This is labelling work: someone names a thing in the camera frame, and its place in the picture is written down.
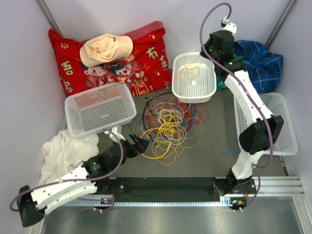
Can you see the left white perforated basket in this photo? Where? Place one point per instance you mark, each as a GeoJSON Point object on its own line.
{"type": "Point", "coordinates": [103, 107]}

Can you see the green cloth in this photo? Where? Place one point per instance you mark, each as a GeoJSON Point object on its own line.
{"type": "Point", "coordinates": [220, 84]}

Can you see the right white perforated basket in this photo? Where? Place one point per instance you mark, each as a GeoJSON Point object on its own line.
{"type": "Point", "coordinates": [286, 143]}

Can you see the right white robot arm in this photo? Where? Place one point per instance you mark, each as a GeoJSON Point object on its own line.
{"type": "Point", "coordinates": [263, 126]}

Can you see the beige cap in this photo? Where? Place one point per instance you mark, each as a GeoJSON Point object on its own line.
{"type": "Point", "coordinates": [104, 49]}

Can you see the red printed pillow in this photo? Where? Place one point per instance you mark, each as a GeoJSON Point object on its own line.
{"type": "Point", "coordinates": [144, 70]}

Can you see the centre white perforated basket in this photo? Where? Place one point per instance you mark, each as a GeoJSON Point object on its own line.
{"type": "Point", "coordinates": [193, 78]}

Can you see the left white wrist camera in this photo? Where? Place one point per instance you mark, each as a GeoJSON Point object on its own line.
{"type": "Point", "coordinates": [115, 133]}

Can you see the white crumpled cloth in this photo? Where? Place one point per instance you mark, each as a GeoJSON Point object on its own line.
{"type": "Point", "coordinates": [63, 153]}

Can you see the grey slotted cable duct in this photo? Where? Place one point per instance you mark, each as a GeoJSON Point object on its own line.
{"type": "Point", "coordinates": [221, 202]}

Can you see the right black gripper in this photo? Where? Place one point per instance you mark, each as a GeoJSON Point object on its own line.
{"type": "Point", "coordinates": [210, 41]}

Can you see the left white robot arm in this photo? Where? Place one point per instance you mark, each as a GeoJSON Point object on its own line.
{"type": "Point", "coordinates": [33, 204]}

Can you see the blue plaid shirt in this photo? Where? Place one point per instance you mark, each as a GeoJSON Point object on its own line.
{"type": "Point", "coordinates": [264, 67]}

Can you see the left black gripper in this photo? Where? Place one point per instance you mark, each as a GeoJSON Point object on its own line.
{"type": "Point", "coordinates": [139, 147]}

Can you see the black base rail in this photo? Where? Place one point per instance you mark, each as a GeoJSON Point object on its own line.
{"type": "Point", "coordinates": [164, 189]}

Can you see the white perforated basket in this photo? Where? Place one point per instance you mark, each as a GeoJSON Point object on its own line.
{"type": "Point", "coordinates": [286, 143]}
{"type": "Point", "coordinates": [193, 78]}
{"type": "Point", "coordinates": [103, 107]}

